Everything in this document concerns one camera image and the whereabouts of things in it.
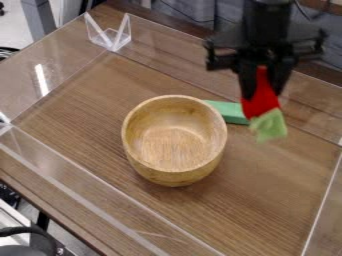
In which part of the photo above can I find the clear acrylic corner bracket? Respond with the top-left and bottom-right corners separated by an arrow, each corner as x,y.
85,13 -> 133,52

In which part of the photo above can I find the wooden bowl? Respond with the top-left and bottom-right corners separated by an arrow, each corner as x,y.
122,95 -> 228,187

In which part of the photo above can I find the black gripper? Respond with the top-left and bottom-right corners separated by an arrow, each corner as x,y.
204,0 -> 328,100

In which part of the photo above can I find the black metal device base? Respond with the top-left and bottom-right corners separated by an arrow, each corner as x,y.
30,225 -> 77,256

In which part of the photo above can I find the clear acrylic tray enclosure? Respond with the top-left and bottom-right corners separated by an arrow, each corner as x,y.
0,18 -> 342,256

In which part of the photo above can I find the green sponge block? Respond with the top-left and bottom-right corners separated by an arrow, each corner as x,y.
204,100 -> 249,125

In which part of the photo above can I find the red plush fruit green leaf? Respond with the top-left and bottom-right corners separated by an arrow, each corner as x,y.
241,66 -> 288,143

